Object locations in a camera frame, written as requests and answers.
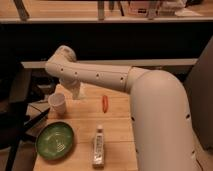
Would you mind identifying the white sponge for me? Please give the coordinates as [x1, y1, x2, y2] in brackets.
[78, 84, 86, 100]

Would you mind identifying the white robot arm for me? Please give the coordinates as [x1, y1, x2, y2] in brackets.
[45, 45, 198, 171]

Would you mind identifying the red chili pepper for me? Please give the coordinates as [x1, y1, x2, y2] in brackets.
[102, 95, 108, 113]

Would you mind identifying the green bowl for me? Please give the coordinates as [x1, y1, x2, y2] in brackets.
[35, 122, 74, 160]

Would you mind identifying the long grey rail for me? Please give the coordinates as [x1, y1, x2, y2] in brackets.
[22, 58, 198, 68]

